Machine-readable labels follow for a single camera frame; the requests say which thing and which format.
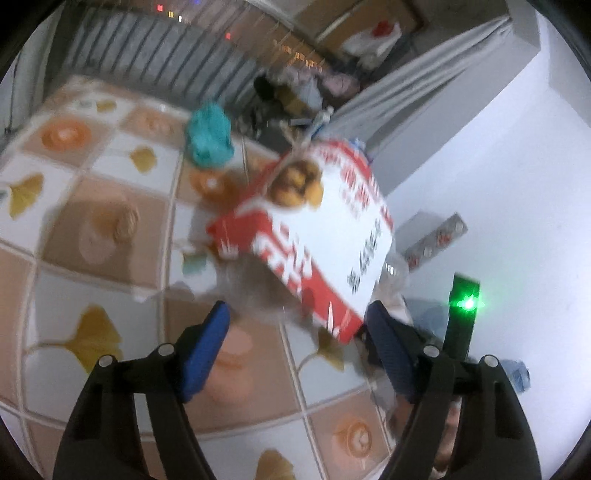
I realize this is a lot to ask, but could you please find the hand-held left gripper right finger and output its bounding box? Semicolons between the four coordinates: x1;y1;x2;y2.
365;300;543;480

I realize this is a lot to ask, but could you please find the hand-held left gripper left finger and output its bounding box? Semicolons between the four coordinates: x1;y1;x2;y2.
53;300;232;480

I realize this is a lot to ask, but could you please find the clear plastic container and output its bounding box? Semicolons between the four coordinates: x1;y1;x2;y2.
215;254;317;326

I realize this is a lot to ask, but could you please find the red and white paper bag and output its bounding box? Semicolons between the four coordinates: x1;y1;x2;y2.
208;138;395;344

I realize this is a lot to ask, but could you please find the clear plastic packaging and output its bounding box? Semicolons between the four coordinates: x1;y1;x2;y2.
379;251;413;301

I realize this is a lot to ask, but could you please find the teal crumpled cloth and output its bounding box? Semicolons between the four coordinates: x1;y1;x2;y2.
185;102;235;168

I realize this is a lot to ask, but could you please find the grey curtain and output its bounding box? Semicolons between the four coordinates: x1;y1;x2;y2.
318;14;513;153

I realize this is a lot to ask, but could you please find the pile of clothes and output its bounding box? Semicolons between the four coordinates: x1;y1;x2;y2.
318;71;361;93

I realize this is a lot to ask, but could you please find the white hanging plastic bag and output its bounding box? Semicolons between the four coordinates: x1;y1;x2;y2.
344;18;402;56

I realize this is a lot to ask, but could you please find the metal balcony railing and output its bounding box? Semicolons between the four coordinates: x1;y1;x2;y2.
69;9;269;107

